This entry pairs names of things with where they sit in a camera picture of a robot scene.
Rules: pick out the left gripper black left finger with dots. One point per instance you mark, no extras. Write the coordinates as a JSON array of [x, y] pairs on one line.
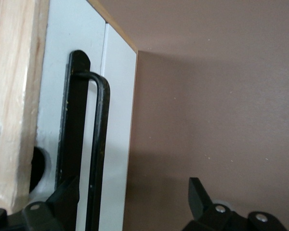
[[36, 219]]

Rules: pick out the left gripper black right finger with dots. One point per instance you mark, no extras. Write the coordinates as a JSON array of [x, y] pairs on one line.
[[214, 216]]

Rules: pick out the wooden drawer with white front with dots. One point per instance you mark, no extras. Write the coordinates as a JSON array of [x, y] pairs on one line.
[[118, 120]]

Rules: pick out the brown table cover sheet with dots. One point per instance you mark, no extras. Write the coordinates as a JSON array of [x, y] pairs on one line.
[[207, 96]]

